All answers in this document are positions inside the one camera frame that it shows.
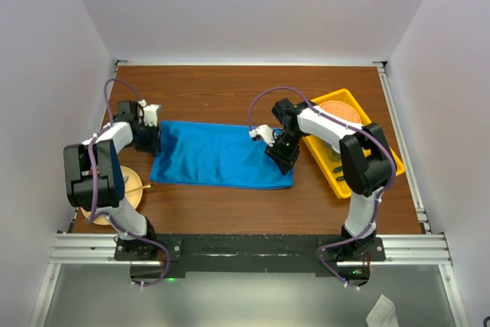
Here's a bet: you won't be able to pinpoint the aluminium front rail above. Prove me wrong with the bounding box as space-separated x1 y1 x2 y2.
49 234 452 266

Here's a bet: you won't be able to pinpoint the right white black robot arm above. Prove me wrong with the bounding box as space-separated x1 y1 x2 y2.
250 99 396 260

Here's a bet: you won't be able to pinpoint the grey cup in tray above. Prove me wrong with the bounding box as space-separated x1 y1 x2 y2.
326 145 341 162

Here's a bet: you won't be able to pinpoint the blue cloth napkin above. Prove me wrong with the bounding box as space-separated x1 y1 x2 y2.
150 121 294 190

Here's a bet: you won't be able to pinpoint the orange woven coaster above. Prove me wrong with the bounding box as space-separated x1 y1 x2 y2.
319 100 361 124

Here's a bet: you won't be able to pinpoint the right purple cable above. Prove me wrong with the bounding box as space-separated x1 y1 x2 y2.
247 87 395 292

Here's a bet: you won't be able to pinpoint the aluminium rail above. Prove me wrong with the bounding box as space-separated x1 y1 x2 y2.
49 234 452 266
373 62 432 234

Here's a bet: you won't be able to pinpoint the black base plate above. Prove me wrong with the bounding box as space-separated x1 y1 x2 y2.
114 234 386 286

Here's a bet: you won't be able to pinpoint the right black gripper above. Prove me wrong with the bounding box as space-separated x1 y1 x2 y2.
265 130 305 175

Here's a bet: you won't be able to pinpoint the gold utensil on plate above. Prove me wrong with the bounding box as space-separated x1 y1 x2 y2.
125 183 153 194

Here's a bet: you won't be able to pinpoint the aluminium right rail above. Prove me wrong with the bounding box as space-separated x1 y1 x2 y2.
373 62 432 234

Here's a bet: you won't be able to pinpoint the yellow plastic tray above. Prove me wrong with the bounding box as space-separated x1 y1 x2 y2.
302 88 406 200

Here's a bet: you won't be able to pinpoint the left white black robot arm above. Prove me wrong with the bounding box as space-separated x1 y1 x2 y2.
63 100 162 260

